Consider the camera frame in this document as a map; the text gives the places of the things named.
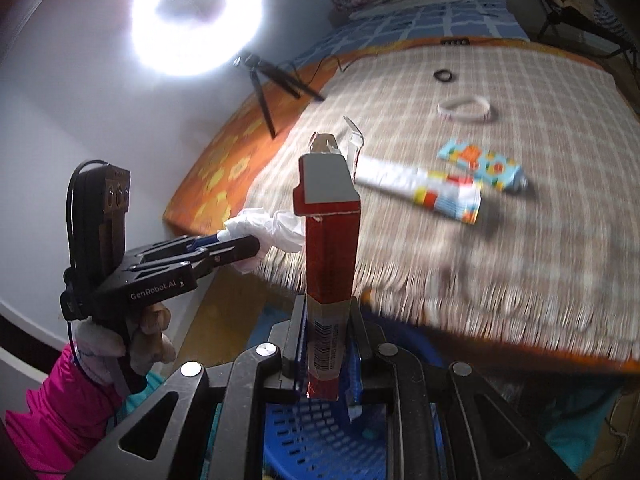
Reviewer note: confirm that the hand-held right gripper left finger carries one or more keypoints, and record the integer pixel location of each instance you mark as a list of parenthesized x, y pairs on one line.
[(299, 340)]

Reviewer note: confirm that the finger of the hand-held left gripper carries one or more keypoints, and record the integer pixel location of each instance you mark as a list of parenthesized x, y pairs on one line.
[(235, 252), (197, 243)]

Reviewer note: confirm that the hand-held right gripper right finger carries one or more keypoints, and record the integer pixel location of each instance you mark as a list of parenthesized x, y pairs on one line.
[(356, 360)]

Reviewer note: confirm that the white plastic bag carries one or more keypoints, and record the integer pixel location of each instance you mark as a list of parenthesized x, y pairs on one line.
[(270, 230)]

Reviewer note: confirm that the blue plastic basket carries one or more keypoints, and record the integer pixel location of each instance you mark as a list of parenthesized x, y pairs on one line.
[(310, 440)]

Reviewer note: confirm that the red cardboard box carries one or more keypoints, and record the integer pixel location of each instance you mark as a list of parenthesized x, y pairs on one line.
[(330, 250)]

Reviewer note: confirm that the person's left hand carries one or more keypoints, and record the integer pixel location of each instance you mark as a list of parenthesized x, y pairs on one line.
[(150, 350)]

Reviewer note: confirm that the orange floral sheet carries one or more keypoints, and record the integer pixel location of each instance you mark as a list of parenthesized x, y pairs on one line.
[(225, 170)]

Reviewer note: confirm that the black tripod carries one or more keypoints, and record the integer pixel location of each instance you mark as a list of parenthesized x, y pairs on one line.
[(265, 105)]

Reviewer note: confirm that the beige plaid blanket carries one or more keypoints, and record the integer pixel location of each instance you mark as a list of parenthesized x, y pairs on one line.
[(500, 240)]

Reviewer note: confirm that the colourful toothpaste box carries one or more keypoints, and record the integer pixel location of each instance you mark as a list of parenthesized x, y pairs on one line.
[(430, 187)]

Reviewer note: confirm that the teal cloth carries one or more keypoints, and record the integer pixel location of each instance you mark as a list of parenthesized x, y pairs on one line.
[(575, 420)]

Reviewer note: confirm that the colourful toothpaste tube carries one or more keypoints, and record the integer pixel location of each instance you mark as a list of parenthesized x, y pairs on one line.
[(480, 162)]

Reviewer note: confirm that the white wristband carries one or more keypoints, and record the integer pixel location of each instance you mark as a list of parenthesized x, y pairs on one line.
[(467, 117)]

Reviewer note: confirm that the blue checkered bedsheet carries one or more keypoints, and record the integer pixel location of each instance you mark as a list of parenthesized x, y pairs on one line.
[(450, 20)]

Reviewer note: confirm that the black folding chair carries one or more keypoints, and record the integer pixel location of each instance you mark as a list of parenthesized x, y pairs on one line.
[(550, 15)]

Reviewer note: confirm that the striped cloth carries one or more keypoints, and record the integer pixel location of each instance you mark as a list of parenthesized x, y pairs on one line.
[(615, 20)]

